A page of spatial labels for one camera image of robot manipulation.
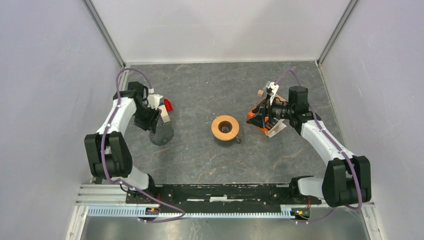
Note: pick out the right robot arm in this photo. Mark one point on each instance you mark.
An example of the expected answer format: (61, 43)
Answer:
(347, 178)

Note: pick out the glass coffee server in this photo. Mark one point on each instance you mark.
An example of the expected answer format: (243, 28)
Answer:
(227, 141)

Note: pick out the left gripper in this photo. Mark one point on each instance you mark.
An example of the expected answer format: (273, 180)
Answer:
(151, 124)

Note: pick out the multicoloured block stack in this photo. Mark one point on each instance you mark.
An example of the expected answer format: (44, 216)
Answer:
(164, 114)

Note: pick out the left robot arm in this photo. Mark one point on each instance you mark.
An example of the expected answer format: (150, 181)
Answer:
(108, 155)

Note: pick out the glass cone dripper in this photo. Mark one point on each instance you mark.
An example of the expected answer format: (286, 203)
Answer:
(163, 135)

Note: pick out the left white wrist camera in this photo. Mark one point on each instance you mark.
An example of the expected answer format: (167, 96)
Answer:
(153, 100)

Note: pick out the aluminium frame rail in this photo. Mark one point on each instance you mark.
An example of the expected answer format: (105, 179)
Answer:
(99, 195)

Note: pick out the small wooden cube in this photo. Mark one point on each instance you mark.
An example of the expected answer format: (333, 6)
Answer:
(260, 93)

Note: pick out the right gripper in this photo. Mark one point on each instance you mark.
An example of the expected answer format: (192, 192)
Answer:
(258, 120)

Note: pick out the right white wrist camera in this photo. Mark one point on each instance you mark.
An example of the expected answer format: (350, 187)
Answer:
(271, 88)

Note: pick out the coffee filter box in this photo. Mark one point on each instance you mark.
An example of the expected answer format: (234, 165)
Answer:
(272, 127)

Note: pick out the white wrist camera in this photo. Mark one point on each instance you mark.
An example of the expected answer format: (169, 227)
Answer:
(153, 100)
(271, 88)

